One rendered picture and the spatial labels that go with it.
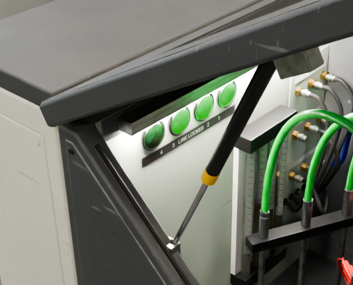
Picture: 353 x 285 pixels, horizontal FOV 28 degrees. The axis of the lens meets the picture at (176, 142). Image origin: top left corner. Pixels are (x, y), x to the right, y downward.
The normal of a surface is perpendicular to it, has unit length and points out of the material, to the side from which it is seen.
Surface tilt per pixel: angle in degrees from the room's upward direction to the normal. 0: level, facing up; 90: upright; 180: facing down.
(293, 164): 90
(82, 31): 0
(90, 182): 90
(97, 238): 90
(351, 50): 90
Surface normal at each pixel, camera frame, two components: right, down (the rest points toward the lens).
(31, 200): -0.67, 0.40
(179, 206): 0.74, 0.34
